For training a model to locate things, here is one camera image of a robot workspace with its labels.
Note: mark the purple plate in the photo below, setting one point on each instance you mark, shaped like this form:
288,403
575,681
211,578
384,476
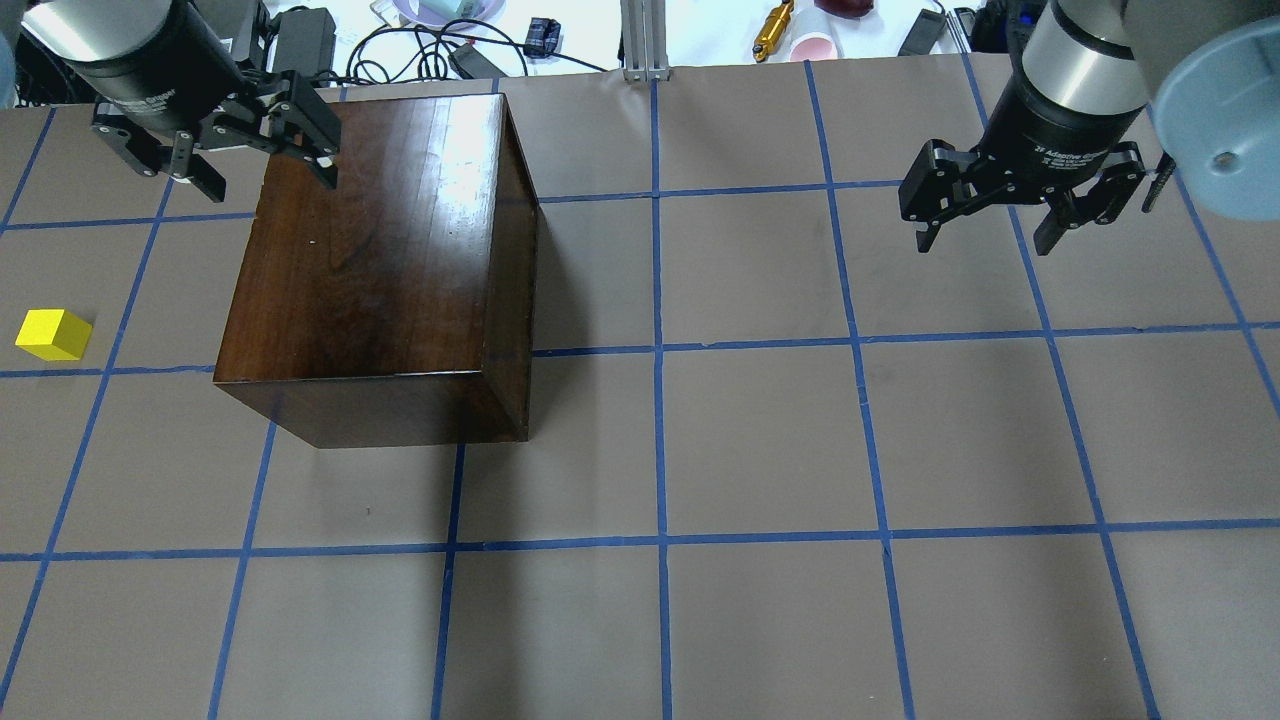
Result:
438,13

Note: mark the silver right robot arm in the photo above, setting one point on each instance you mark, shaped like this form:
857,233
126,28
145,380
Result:
1206,69

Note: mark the gold metal cylinder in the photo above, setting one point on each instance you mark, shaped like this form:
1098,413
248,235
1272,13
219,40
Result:
768,39

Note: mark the dark wooden drawer box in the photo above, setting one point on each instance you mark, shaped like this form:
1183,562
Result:
395,309

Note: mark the yellow block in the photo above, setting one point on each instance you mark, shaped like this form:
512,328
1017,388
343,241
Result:
54,334

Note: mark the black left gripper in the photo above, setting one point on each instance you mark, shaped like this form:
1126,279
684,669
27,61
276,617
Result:
160,72

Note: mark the black power adapter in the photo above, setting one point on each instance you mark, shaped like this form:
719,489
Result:
305,40

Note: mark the aluminium frame post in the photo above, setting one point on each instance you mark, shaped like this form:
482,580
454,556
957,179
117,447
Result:
644,41

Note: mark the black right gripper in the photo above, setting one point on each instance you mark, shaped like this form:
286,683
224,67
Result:
1052,135

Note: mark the pink cup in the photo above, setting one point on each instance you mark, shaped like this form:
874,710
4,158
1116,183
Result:
813,46

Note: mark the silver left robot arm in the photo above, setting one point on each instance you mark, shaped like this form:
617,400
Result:
169,90

